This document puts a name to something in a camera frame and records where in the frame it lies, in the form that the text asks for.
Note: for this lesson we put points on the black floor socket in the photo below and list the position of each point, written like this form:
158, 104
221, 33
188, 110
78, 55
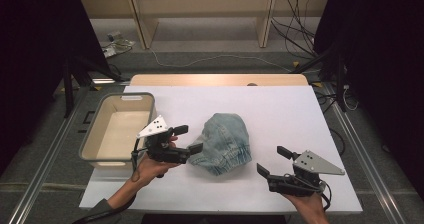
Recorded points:
88, 117

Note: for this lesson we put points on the aluminium floor rail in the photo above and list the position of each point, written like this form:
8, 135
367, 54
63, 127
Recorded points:
363, 157
46, 157

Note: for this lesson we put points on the black curtain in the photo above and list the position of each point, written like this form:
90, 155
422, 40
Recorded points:
36, 50
383, 67

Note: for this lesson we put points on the white table mat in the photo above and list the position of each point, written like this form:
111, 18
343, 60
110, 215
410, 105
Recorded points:
273, 117

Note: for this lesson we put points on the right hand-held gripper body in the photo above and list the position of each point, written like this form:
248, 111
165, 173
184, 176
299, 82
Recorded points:
295, 184

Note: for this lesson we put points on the person's left hand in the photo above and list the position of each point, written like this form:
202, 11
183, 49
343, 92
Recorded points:
151, 170

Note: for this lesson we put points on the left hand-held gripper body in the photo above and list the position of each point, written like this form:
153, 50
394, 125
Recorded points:
165, 152

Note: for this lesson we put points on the light wooden shelf unit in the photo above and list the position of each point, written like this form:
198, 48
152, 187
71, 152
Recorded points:
200, 14

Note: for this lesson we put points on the light wooden table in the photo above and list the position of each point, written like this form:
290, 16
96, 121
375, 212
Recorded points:
216, 80

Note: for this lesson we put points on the person's dark clothing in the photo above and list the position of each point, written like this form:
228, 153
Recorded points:
213, 219

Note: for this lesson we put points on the light blue denim cap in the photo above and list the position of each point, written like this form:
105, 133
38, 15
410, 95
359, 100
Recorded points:
223, 144

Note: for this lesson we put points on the black metal stand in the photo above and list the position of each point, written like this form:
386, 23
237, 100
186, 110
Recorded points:
78, 74
333, 67

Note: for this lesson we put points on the beige plastic basket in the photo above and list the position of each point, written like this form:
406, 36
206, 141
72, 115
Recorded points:
116, 134

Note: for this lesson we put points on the person's right hand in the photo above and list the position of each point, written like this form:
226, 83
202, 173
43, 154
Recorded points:
306, 204

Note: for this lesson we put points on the white power adapter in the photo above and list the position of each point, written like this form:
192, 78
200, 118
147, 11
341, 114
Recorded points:
113, 36

